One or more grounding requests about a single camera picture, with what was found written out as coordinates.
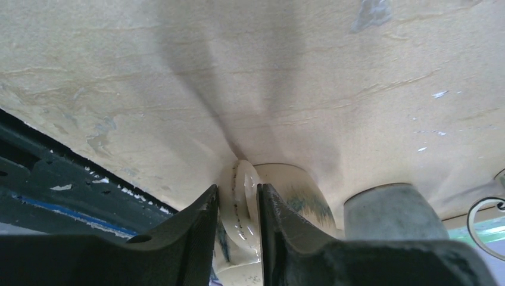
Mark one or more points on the tan brown round mug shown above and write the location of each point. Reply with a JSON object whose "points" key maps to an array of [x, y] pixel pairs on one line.
{"points": [[237, 249]]}

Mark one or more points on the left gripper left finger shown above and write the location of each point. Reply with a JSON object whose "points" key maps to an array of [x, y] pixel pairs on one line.
{"points": [[178, 251]]}

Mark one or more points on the green floral tray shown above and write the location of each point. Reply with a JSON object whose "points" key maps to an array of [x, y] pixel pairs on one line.
{"points": [[488, 231]]}

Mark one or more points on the black base frame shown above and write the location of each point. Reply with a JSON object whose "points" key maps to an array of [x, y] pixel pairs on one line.
{"points": [[48, 188]]}

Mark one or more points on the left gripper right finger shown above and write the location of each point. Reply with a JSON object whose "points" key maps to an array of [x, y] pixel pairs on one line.
{"points": [[295, 252]]}

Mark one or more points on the blue-grey round mug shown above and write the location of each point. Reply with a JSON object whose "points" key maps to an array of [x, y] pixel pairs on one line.
{"points": [[392, 212]]}

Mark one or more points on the pale speckled mug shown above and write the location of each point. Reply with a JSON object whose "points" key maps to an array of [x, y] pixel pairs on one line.
{"points": [[485, 220]]}

